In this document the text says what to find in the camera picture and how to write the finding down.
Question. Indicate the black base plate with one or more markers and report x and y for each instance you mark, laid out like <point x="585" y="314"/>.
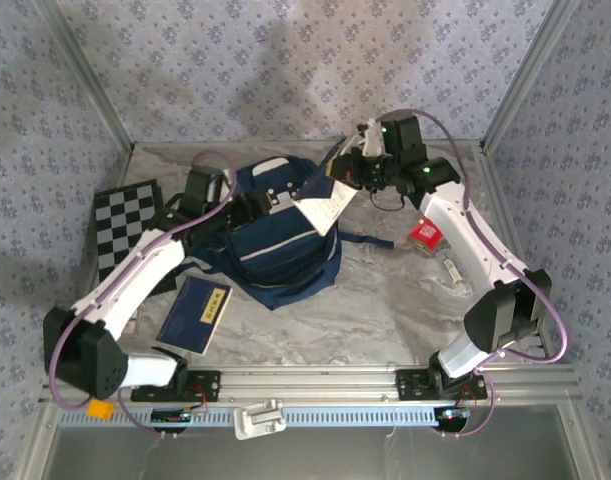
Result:
<point x="205" y="385"/>
<point x="412" y="382"/>

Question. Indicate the aluminium side rail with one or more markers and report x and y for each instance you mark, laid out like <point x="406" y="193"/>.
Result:
<point x="491" y="172"/>

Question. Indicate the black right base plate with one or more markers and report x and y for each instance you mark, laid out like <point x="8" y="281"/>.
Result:
<point x="412" y="382"/>

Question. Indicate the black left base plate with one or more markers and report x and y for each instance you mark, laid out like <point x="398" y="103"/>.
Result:
<point x="205" y="385"/>

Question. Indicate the orange plastic block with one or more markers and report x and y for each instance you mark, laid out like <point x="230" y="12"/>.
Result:
<point x="100" y="410"/>

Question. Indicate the small circuit board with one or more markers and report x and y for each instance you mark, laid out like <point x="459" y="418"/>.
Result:
<point x="170" y="416"/>
<point x="452" y="415"/>

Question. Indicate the navy book with yellow label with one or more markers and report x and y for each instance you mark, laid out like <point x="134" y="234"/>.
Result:
<point x="317" y="180"/>
<point x="190" y="320"/>

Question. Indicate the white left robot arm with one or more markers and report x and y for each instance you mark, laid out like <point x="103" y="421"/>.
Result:
<point x="135" y="270"/>

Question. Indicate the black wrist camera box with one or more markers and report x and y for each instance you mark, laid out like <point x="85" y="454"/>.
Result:
<point x="204" y="187"/>
<point x="405" y="135"/>

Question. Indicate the aluminium front rail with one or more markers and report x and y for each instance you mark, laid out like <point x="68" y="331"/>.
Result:
<point x="310" y="385"/>

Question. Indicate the black grey checkerboard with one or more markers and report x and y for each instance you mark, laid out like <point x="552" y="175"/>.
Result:
<point x="125" y="225"/>

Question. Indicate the red plastic snap pouch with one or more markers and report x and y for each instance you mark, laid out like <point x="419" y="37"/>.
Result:
<point x="426" y="235"/>

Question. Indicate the white plastic bracket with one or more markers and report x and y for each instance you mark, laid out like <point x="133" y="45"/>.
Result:
<point x="260" y="420"/>

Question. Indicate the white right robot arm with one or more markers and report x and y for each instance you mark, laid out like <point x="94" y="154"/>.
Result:
<point x="455" y="235"/>

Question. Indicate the navy blue student backpack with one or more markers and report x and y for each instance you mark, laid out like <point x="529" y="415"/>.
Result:
<point x="280" y="250"/>

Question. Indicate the aluminium frame post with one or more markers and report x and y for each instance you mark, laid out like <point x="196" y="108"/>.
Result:
<point x="87" y="75"/>
<point x="530" y="75"/>

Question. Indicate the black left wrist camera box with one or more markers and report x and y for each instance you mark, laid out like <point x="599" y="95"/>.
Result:
<point x="204" y="187"/>

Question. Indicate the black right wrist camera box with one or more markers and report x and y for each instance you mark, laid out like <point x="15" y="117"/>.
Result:
<point x="405" y="135"/>

